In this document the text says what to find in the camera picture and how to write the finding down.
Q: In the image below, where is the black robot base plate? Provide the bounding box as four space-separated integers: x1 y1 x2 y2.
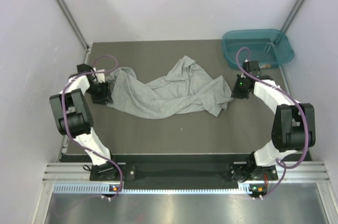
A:
89 154 279 190

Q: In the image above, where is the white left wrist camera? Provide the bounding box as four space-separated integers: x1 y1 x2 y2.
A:
93 69 106 83

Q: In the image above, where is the teal plastic bin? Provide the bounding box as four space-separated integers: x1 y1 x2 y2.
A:
221 29 294 70

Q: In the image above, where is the slotted grey cable duct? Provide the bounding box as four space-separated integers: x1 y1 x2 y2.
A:
52 183 267 194

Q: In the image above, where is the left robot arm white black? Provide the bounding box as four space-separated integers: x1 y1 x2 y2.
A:
49 64 121 181

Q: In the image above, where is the aluminium frame post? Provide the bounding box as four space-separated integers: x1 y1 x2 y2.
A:
55 0 90 51
279 0 324 33

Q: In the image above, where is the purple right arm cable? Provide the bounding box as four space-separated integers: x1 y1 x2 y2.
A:
236 46 310 200

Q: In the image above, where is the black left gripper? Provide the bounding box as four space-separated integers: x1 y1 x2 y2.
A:
86 80 114 105

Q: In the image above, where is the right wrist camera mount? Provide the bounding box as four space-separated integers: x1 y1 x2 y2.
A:
242 60 261 78

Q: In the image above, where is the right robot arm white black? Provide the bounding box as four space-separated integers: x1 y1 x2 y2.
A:
231 74 315 180

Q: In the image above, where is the right aluminium frame post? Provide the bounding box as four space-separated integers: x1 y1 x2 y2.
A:
279 0 324 33

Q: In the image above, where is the grey adidas t-shirt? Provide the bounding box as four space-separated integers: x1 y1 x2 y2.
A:
106 56 233 119

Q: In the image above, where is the left aluminium frame post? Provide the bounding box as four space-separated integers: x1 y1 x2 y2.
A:
55 0 90 51

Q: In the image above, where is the aluminium front rail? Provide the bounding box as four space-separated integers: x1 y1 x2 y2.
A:
42 161 330 183

